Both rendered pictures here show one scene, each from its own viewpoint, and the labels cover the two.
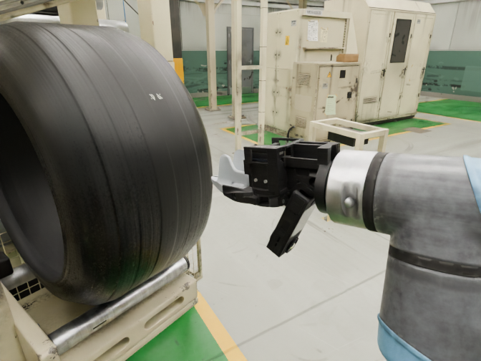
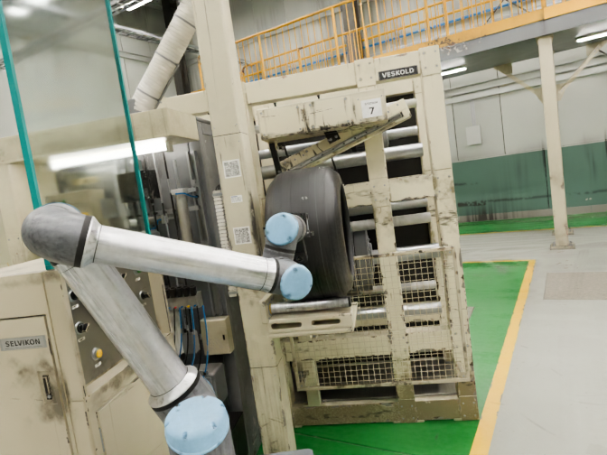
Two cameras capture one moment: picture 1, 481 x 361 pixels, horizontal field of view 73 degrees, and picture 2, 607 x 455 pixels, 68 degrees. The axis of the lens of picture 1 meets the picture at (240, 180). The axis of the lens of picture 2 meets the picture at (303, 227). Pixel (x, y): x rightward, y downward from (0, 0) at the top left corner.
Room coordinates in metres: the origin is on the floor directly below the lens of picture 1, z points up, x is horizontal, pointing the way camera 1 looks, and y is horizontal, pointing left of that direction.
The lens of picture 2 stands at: (-0.27, -1.37, 1.40)
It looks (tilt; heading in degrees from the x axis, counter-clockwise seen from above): 5 degrees down; 62
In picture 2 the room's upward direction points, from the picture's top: 8 degrees counter-clockwise
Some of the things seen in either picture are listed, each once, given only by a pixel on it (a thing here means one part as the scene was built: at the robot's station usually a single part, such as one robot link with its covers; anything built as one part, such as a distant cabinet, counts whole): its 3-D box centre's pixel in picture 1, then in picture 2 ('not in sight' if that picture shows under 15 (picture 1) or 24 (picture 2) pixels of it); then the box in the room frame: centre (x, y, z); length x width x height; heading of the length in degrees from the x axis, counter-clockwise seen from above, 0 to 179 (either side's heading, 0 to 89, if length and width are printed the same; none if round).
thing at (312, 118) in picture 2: not in sight; (323, 117); (0.95, 0.52, 1.71); 0.61 x 0.25 x 0.15; 142
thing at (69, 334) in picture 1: (127, 298); (309, 304); (0.58, 0.26, 0.90); 0.35 x 0.05 x 0.05; 142
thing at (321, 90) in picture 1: (323, 103); not in sight; (5.27, -1.34, 0.62); 0.91 x 0.58 x 1.25; 121
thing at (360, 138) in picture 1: (342, 167); not in sight; (2.86, -0.96, 0.40); 0.60 x 0.35 x 0.80; 31
